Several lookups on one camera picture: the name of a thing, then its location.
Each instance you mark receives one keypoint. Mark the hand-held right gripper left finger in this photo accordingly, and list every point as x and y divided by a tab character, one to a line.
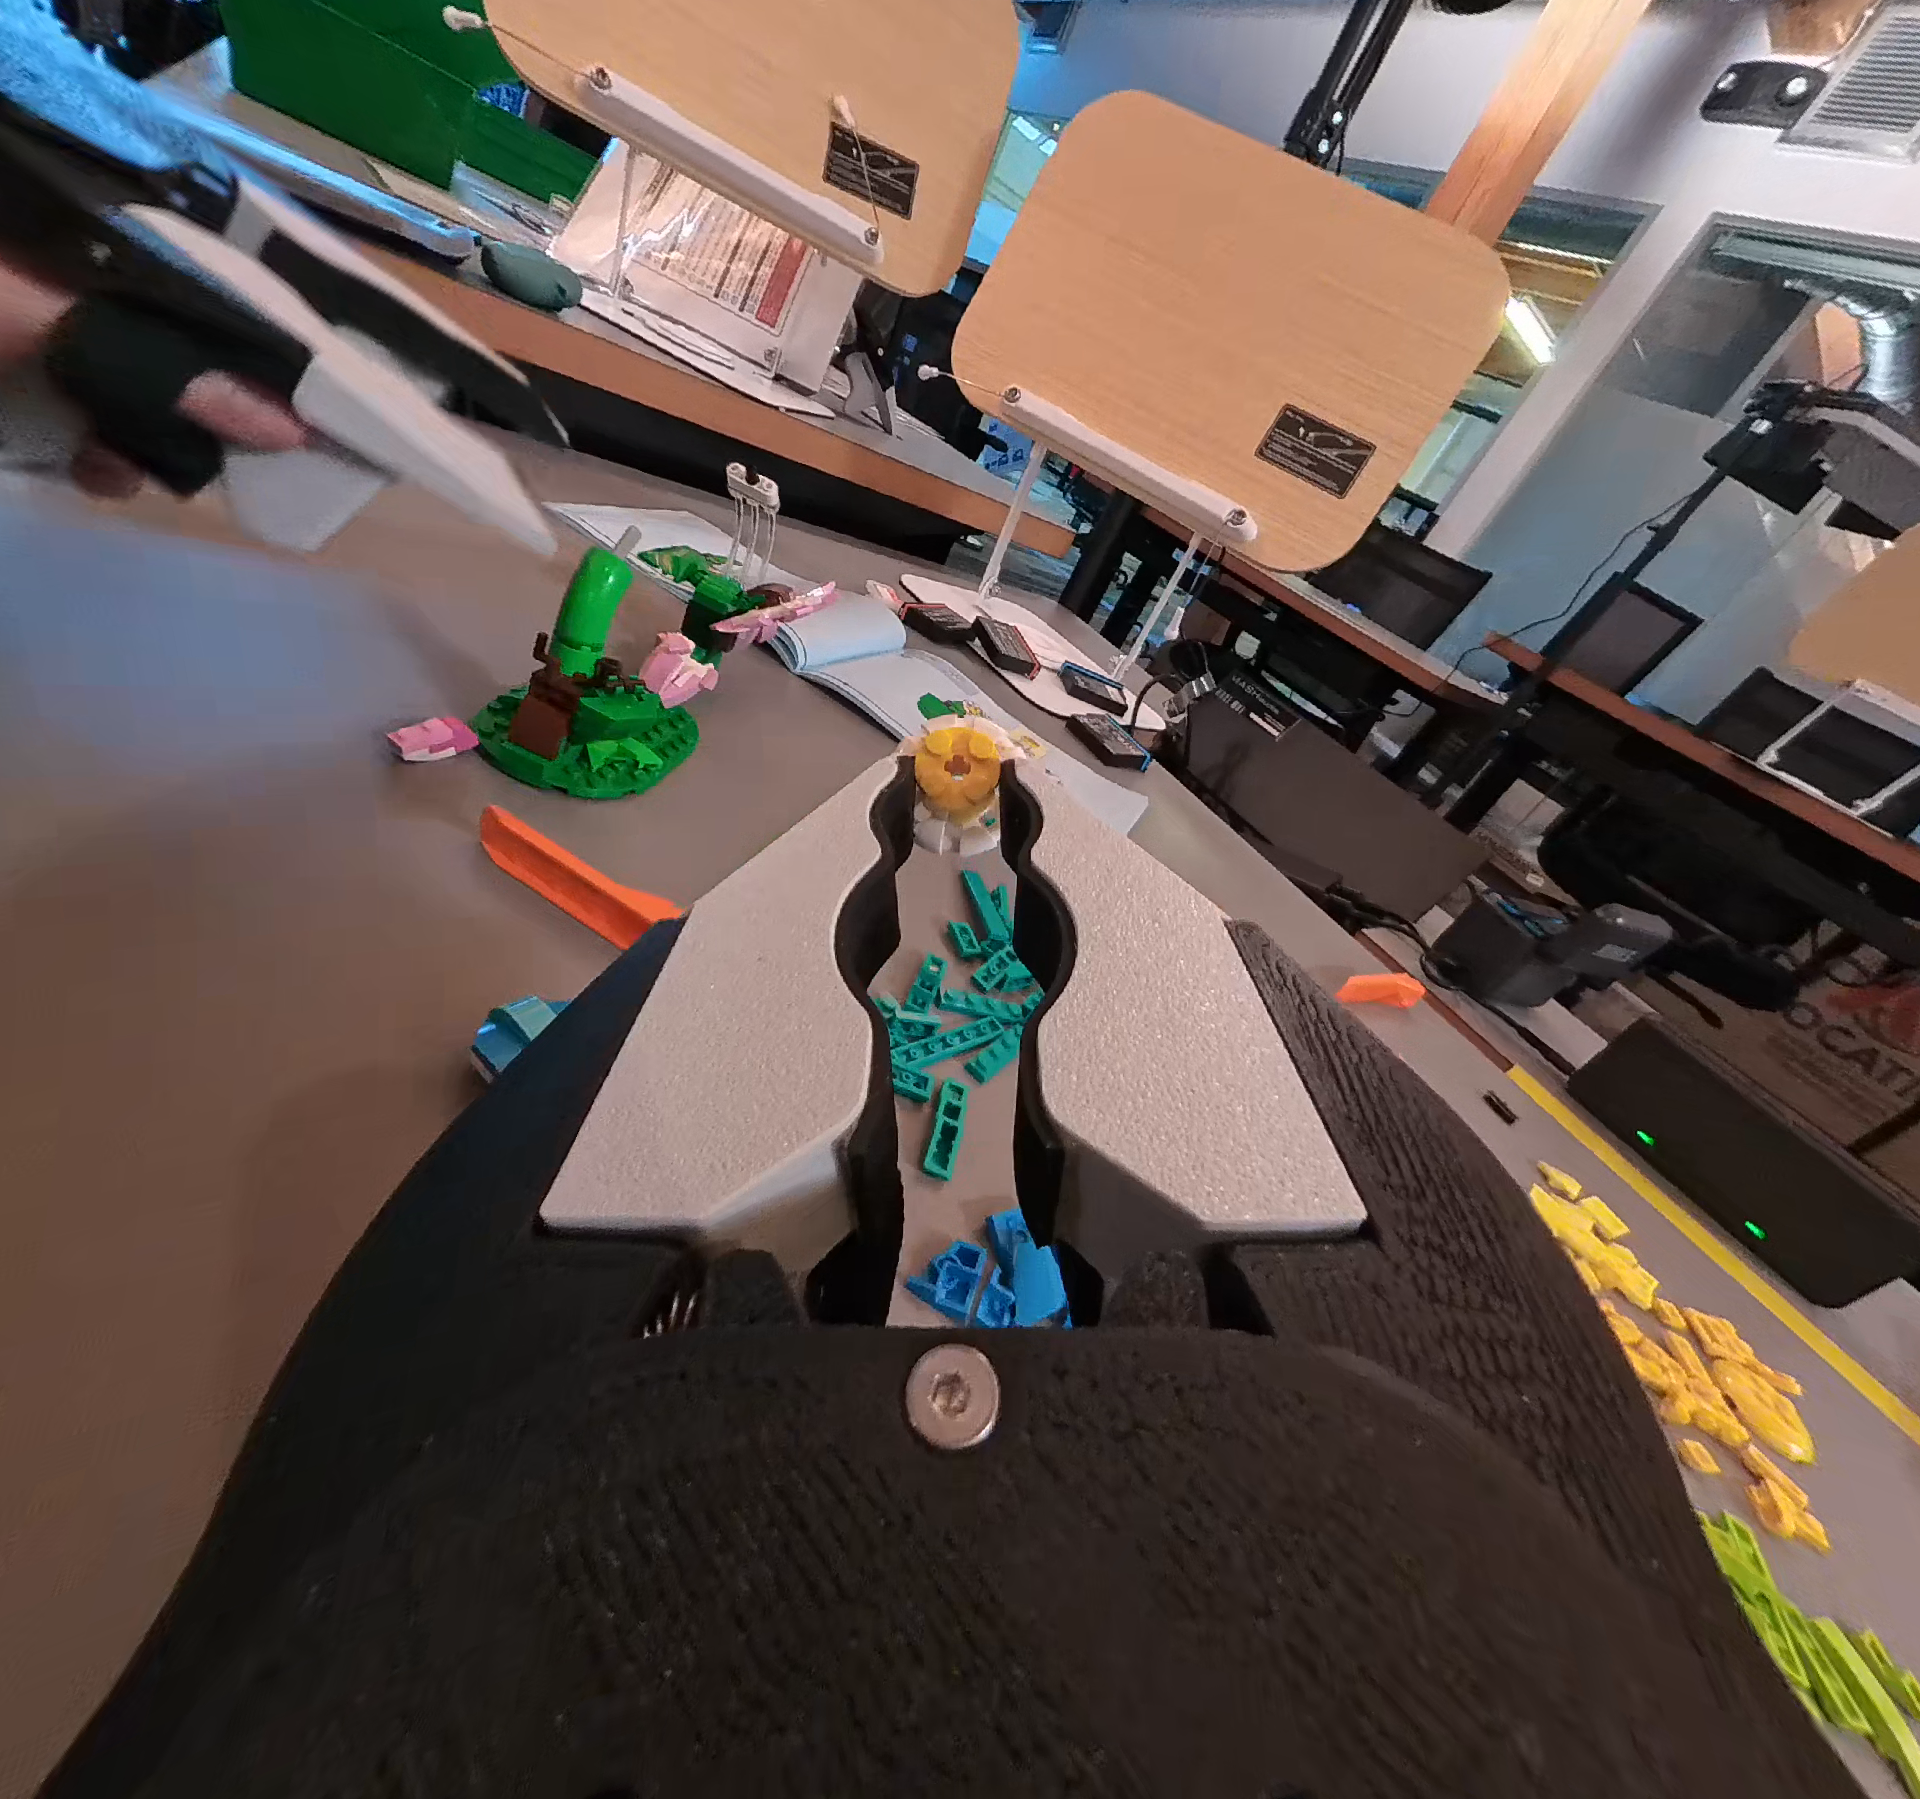
704	1063

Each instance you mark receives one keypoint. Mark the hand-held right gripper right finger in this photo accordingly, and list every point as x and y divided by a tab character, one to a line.
1184	1079

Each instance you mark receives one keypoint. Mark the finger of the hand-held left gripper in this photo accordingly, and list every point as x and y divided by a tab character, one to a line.
360	276
420	448

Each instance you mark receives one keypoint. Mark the round green lego stem model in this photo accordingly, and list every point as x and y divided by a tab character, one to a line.
593	719

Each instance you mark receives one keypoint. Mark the yellow white lego daisy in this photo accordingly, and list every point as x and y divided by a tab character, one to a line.
960	770

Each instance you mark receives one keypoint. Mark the lego instruction booklet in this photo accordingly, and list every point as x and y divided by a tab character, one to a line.
855	658

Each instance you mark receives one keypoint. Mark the blue round lego assembly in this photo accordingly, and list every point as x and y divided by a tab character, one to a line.
517	1034

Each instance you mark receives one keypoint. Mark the orange curved lego piece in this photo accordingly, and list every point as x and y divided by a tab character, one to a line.
1380	991

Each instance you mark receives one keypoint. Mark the pile of teal lego plates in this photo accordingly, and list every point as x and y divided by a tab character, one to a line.
951	1019

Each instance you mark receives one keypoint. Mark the pile of blue lego pieces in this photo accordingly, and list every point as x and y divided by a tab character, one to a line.
982	1273

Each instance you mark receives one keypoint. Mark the light pink lego plate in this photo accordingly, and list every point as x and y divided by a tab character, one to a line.
432	737

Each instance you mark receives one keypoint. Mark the pile of yellow lego pieces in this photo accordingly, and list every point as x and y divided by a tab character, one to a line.
1680	1333

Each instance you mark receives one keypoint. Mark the pile of lime lego pieces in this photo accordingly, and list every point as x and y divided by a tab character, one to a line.
1815	1650

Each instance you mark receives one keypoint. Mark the person's left hand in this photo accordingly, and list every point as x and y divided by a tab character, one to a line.
247	415

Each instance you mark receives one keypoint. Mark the dark teal computer mouse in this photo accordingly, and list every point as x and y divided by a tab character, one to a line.
530	276

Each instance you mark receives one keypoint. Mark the green plastic board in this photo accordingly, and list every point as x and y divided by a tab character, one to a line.
360	59

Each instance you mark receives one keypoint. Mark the orange brick separator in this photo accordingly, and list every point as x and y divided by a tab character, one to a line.
577	883

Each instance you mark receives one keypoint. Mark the black carrying case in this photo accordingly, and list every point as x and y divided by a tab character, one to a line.
1320	794

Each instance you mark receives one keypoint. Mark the clear acrylic sign holder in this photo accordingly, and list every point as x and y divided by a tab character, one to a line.
704	254

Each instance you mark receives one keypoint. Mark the black battery blue edge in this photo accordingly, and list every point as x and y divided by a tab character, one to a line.
1109	742
1096	685

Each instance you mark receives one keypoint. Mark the black battery charger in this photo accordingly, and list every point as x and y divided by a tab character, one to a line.
1560	952

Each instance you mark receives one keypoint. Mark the brown top office desk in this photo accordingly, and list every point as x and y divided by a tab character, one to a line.
1350	626
839	457
1725	764

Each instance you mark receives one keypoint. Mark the black battery red edge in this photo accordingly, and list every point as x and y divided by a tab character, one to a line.
1008	644
938	621

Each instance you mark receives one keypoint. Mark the black mesh office chair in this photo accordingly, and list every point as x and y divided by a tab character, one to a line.
1403	583

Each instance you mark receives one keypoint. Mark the black power box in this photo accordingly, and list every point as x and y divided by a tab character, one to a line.
1739	1154

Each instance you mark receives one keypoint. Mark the stack of cardboard boxes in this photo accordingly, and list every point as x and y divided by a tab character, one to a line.
1845	1063

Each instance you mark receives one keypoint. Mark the white tray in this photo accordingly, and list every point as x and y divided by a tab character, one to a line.
1230	313

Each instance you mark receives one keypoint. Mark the white vent grille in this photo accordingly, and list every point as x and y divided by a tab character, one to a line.
1869	82

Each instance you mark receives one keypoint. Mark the black camera tripod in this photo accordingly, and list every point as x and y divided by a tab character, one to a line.
1799	448

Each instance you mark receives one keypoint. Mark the wooden support post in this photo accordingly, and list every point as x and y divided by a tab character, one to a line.
1576	44

